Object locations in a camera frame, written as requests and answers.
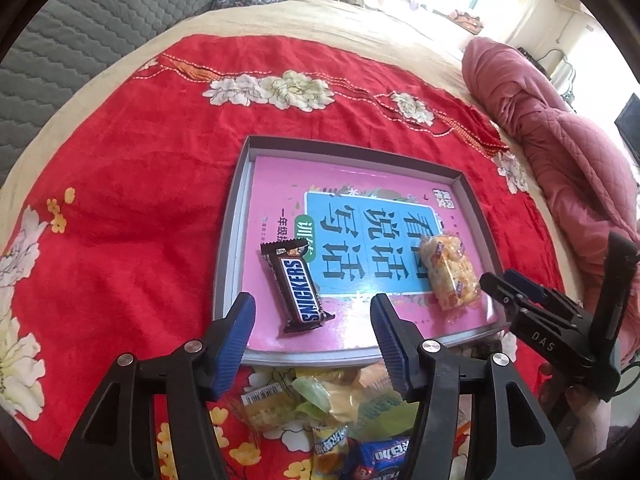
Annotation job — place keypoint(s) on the pink book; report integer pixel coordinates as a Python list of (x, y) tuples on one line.
[(280, 195)]

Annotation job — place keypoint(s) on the grey cardboard box tray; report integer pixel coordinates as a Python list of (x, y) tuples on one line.
[(230, 240)]

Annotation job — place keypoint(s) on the clear packet yellow-green snack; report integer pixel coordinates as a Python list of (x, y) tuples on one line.
[(265, 402)]

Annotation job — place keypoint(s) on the black flat screen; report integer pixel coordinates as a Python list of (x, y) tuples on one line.
[(629, 127)]

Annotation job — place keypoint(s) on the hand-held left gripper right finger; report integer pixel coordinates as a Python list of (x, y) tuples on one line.
[(392, 340)]

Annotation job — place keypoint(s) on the person's right hand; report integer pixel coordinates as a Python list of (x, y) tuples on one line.
[(587, 415)]

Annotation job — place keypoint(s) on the brown chocolate bar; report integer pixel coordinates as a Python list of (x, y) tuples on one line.
[(297, 285)]

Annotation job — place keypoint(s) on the pink quilt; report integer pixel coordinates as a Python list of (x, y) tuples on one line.
[(550, 135)]

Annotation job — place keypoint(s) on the red floral blanket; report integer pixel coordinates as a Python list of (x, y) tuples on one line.
[(150, 185)]

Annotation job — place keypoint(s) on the yellow puffed rice cake packet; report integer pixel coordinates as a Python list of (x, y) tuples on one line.
[(447, 270)]

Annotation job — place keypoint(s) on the yellow and blue candy packet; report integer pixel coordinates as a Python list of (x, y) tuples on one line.
[(327, 447)]

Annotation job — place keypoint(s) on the blue cookie packet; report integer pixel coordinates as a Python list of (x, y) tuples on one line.
[(380, 460)]

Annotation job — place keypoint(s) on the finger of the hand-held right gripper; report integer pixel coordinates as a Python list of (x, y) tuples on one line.
[(500, 290), (525, 282)]

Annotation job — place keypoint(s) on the yellow snack packet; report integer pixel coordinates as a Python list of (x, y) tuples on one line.
[(345, 395)]

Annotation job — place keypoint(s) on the light green snack packet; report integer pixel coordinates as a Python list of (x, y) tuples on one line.
[(385, 412)]

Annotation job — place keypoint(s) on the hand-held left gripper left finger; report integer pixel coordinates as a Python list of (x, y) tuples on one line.
[(232, 345)]

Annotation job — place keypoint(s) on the grey quilted cover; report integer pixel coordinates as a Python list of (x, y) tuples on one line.
[(100, 35)]

